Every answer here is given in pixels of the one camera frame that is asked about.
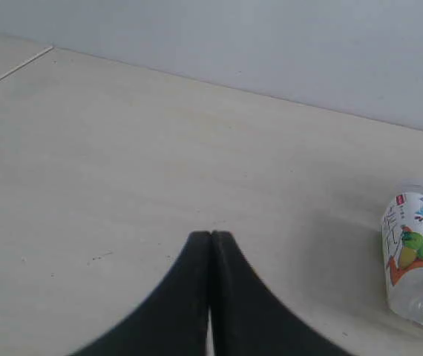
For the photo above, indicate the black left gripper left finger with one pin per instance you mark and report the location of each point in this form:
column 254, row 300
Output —
column 173, row 319

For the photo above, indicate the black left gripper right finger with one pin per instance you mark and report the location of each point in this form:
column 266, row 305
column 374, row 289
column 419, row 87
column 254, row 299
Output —
column 246, row 317

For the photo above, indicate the clear bottle with floral label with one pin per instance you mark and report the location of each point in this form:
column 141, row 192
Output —
column 402, row 248

